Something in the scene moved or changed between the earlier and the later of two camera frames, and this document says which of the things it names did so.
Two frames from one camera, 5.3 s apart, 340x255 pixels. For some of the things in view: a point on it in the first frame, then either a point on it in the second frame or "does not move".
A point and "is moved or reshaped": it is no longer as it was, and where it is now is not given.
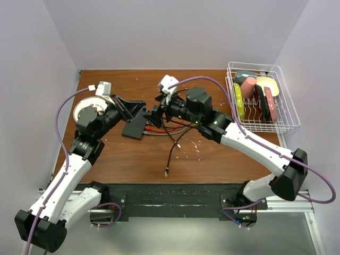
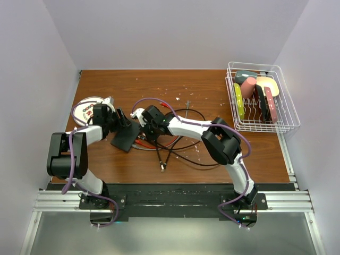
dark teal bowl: [241, 76] does not move
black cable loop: [177, 121] is moved or reshaped
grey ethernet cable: [149, 133] is moved or reshaped
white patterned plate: [98, 102] does not move
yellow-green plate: [239, 100] does not move
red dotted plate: [271, 105] does not move
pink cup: [247, 87] does not move
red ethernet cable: [163, 130] is moved or reshaped
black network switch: [135, 129] is moved or reshaped
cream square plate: [268, 82] does not move
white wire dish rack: [262, 99] does not move
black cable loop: [167, 169] → [158, 146]
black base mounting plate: [121, 202] does not move
